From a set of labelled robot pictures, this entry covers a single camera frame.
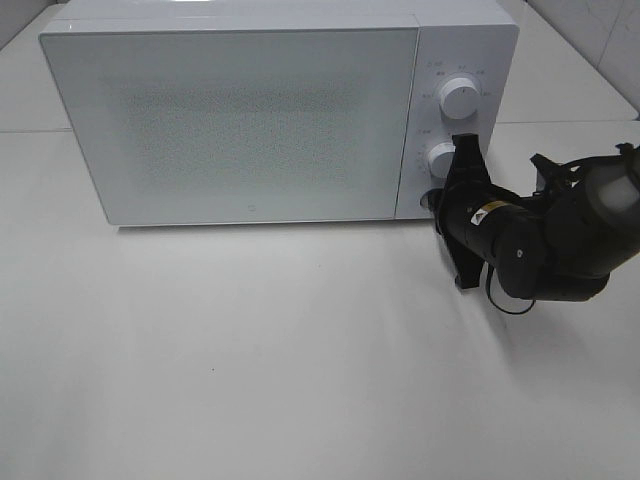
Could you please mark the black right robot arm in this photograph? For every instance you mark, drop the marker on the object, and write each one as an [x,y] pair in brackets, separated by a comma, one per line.
[561,243]

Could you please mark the white control knob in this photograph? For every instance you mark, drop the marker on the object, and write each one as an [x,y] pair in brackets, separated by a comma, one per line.
[459,96]
[439,159]

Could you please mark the white microwave oven body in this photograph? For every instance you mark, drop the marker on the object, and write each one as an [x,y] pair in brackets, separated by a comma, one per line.
[477,38]

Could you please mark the white microwave door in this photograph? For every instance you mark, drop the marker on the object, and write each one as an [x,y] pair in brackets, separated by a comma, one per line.
[238,127]

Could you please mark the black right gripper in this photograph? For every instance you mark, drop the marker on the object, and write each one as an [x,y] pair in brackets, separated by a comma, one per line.
[494,223]

